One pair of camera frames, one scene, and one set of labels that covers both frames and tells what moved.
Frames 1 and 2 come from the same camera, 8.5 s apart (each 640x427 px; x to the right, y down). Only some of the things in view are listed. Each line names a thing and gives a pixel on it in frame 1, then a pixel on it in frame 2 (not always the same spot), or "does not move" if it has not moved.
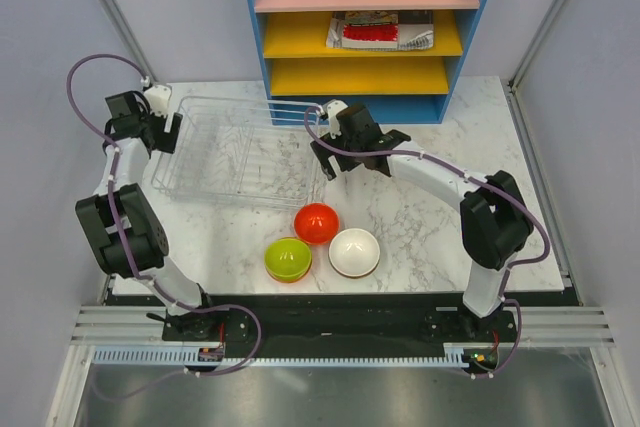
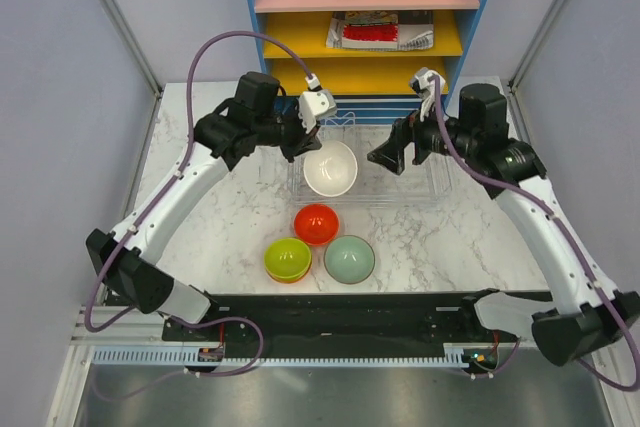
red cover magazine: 366,30 does not move
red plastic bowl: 316,223 does not move
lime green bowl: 288,258 does not move
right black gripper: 323,156 to 392,153
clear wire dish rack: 241,151 to 426,182
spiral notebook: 415,30 does not move
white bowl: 354,253 to 332,170
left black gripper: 165,141 to 312,142
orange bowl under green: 289,281 does not move
